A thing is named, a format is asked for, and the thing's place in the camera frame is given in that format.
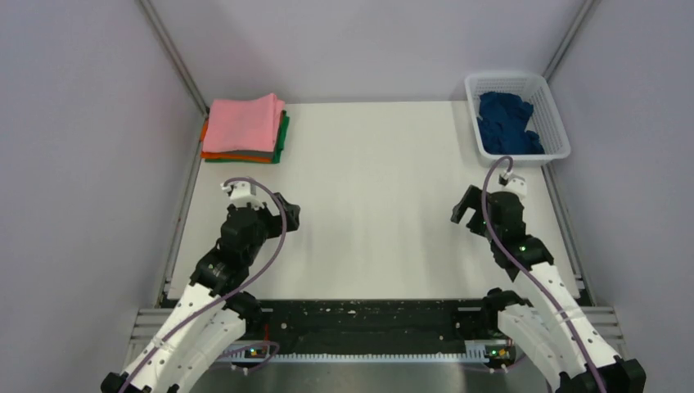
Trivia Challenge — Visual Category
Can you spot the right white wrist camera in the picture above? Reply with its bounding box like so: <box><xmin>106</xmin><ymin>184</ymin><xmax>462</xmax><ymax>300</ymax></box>
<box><xmin>498</xmin><ymin>170</ymin><xmax>528</xmax><ymax>200</ymax></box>

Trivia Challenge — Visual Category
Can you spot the grey folded t shirt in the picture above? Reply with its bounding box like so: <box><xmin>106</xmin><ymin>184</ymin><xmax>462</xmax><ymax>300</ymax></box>
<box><xmin>237</xmin><ymin>110</ymin><xmax>287</xmax><ymax>158</ymax></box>

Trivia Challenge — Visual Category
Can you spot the pink folded t shirt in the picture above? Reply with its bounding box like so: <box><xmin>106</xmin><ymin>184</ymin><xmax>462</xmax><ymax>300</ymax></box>
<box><xmin>202</xmin><ymin>93</ymin><xmax>286</xmax><ymax>153</ymax></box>

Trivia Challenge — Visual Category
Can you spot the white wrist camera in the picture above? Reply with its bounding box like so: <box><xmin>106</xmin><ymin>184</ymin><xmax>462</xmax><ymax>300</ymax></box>
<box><xmin>221</xmin><ymin>181</ymin><xmax>261</xmax><ymax>210</ymax></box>
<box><xmin>498</xmin><ymin>170</ymin><xmax>528</xmax><ymax>200</ymax></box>

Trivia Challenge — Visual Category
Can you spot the right aluminium frame post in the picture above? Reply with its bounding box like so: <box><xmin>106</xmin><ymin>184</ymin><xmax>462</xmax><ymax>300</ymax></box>
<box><xmin>543</xmin><ymin>0</ymin><xmax>601</xmax><ymax>82</ymax></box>

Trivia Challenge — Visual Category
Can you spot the white plastic basket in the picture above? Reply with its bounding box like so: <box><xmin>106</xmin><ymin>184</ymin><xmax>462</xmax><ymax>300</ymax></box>
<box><xmin>465</xmin><ymin>71</ymin><xmax>571</xmax><ymax>166</ymax></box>

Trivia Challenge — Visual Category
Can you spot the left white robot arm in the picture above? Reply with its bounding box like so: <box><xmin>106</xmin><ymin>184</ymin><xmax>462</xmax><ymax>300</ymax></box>
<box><xmin>100</xmin><ymin>190</ymin><xmax>300</xmax><ymax>392</ymax></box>

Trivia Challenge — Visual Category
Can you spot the blue t shirt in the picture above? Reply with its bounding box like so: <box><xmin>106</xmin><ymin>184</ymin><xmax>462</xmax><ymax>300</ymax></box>
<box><xmin>477</xmin><ymin>92</ymin><xmax>545</xmax><ymax>156</ymax></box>

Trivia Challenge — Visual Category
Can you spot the white slotted cable duct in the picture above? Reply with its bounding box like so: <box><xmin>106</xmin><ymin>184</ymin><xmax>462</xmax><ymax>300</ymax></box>
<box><xmin>215</xmin><ymin>341</ymin><xmax>521</xmax><ymax>368</ymax></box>

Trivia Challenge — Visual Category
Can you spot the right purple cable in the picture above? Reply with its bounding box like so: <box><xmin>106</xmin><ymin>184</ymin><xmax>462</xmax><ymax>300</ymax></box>
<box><xmin>481</xmin><ymin>156</ymin><xmax>610</xmax><ymax>393</ymax></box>

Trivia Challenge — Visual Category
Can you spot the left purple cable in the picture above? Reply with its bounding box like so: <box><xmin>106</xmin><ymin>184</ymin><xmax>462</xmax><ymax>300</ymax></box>
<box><xmin>116</xmin><ymin>176</ymin><xmax>288</xmax><ymax>393</ymax></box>

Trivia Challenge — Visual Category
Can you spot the aluminium frame post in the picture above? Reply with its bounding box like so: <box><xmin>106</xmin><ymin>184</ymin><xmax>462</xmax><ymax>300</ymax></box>
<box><xmin>543</xmin><ymin>0</ymin><xmax>601</xmax><ymax>82</ymax></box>
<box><xmin>134</xmin><ymin>0</ymin><xmax>210</xmax><ymax>118</ymax></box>

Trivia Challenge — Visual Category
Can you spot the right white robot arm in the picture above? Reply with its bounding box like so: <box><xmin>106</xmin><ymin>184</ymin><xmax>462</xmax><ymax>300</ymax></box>
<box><xmin>451</xmin><ymin>185</ymin><xmax>647</xmax><ymax>392</ymax></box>

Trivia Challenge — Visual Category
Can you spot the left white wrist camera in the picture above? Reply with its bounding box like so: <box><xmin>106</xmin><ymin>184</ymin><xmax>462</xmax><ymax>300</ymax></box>
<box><xmin>221</xmin><ymin>181</ymin><xmax>261</xmax><ymax>210</ymax></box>

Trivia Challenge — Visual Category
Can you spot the left aluminium frame post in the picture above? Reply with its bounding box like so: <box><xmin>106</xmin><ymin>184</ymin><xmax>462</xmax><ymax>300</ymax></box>
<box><xmin>134</xmin><ymin>0</ymin><xmax>210</xmax><ymax>118</ymax></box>

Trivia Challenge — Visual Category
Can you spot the green folded t shirt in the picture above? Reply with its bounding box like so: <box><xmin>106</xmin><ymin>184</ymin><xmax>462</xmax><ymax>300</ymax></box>
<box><xmin>200</xmin><ymin>111</ymin><xmax>291</xmax><ymax>164</ymax></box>

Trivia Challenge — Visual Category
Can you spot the purple cable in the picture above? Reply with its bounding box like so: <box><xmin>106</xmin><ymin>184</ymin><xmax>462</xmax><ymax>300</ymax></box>
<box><xmin>481</xmin><ymin>156</ymin><xmax>610</xmax><ymax>393</ymax></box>
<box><xmin>116</xmin><ymin>176</ymin><xmax>288</xmax><ymax>393</ymax></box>

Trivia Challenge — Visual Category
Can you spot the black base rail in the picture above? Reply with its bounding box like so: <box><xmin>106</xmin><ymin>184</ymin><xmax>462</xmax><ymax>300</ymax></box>
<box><xmin>246</xmin><ymin>296</ymin><xmax>516</xmax><ymax>359</ymax></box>

